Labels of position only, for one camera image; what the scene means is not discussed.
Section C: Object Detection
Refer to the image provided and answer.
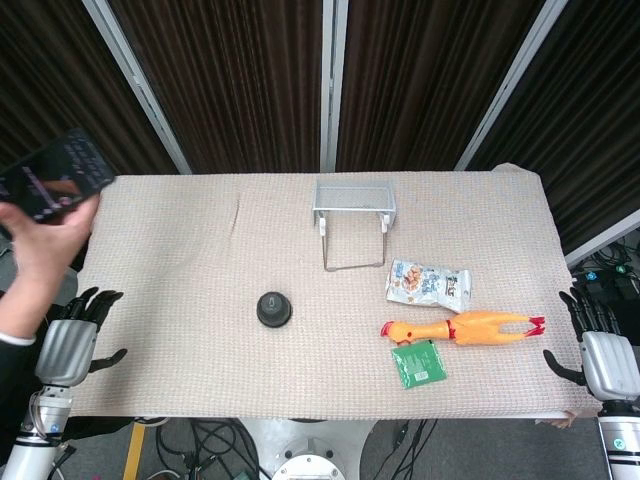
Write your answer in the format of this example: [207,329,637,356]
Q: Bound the bare person hand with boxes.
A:
[0,194,104,301]

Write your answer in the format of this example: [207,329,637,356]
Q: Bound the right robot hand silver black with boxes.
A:
[542,287,640,404]

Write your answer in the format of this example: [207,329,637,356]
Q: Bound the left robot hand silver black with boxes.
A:
[33,286,129,389]

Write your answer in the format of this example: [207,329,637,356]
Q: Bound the black smartphone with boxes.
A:
[0,128,117,224]

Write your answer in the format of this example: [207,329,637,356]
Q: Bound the black round lidded container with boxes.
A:
[257,290,290,324]

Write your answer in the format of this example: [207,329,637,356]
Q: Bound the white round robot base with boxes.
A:
[234,418,376,480]

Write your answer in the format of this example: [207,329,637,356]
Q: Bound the person forearm black sleeve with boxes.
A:
[0,272,64,436]

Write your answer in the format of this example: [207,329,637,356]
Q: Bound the black power strip green lights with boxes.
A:
[569,264,640,346]

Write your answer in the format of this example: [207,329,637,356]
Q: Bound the yellow floor tape strip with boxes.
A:
[122,417,147,480]

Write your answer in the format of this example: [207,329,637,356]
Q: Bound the beige waffle tablecloth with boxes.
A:
[64,162,604,421]

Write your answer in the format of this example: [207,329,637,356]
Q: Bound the yellow rubber chicken toy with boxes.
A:
[380,309,547,347]

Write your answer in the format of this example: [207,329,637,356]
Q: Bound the dark brown curtain panel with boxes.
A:
[335,0,546,172]
[0,0,181,176]
[107,0,324,175]
[467,0,640,251]

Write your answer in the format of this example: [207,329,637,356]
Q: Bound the green foil sachet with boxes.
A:
[390,338,448,389]

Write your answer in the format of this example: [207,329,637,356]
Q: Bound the white blue snack bag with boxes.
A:
[384,257,474,314]

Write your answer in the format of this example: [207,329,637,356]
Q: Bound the grey aluminium frame post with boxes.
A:
[564,208,640,269]
[82,0,193,175]
[319,0,350,174]
[453,0,570,172]

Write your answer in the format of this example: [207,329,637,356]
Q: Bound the black floor cable tangle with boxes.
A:
[154,418,261,480]
[359,418,441,480]

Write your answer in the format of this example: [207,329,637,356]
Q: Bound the silver mesh wire rack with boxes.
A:
[311,180,396,273]

